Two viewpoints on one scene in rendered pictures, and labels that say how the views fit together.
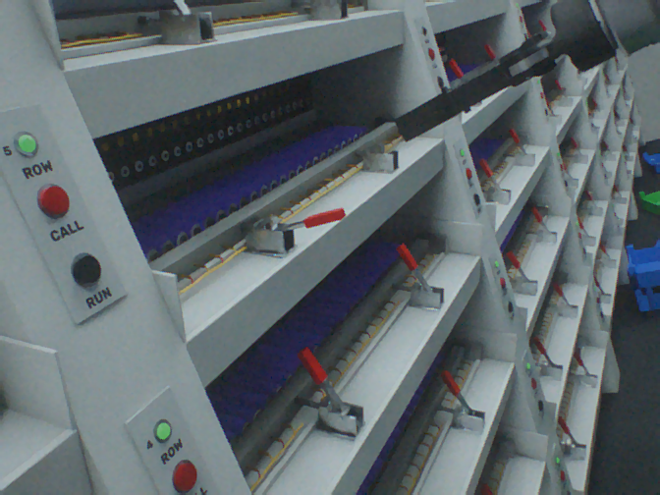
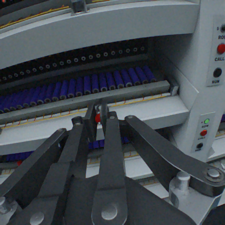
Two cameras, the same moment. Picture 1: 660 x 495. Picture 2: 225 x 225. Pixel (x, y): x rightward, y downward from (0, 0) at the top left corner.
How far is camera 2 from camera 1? 74 cm
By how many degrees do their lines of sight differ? 55
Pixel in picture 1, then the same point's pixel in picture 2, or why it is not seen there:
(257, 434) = (14, 165)
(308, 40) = (14, 43)
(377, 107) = (172, 67)
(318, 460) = not seen: hidden behind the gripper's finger
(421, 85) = (193, 70)
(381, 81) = (177, 53)
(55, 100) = not seen: outside the picture
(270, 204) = (12, 117)
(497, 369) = (160, 192)
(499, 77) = (18, 185)
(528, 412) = not seen: hidden behind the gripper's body
